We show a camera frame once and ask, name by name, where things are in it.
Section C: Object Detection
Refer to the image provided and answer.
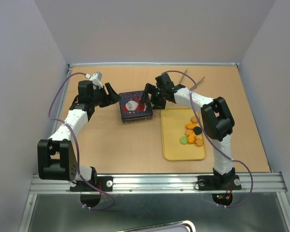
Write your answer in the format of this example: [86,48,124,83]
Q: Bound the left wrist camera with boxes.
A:
[85,72,103,89]

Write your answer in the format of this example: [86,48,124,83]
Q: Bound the black sandwich cookie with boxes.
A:
[193,127,202,135]

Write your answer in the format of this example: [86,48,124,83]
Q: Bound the metal serving tongs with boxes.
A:
[179,68,205,90]

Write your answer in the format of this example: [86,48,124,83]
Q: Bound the yellow serving tray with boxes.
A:
[160,109,206,161]

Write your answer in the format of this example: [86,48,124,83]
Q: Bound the gold tin lid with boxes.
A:
[119,90,153,116]

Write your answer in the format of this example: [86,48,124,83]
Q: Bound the square cookie tin box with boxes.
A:
[121,114,153,125]

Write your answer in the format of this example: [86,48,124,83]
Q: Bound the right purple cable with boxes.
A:
[163,70,255,209]

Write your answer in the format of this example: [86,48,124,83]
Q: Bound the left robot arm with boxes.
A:
[37,80,121,190]

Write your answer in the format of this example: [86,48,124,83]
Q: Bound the tan leaf cookie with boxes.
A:
[185,130,194,136]

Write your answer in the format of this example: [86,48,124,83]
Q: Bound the metal tray at bottom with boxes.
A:
[120,220,197,232]

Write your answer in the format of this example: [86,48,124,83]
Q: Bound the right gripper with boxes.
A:
[138,83,166,110]

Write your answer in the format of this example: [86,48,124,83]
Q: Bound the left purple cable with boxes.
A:
[49,72,116,211]

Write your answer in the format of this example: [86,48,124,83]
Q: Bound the green sandwich cookie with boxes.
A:
[179,136,188,145]

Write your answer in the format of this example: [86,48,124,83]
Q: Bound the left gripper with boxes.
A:
[90,83,121,108]

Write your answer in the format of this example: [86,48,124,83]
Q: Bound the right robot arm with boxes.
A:
[140,71,236,190]

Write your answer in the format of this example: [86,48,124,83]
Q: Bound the aluminium mounting rail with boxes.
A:
[29,173,288,195]

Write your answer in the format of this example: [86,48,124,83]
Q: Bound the purple cable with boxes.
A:
[163,70,255,209]
[49,72,116,211]

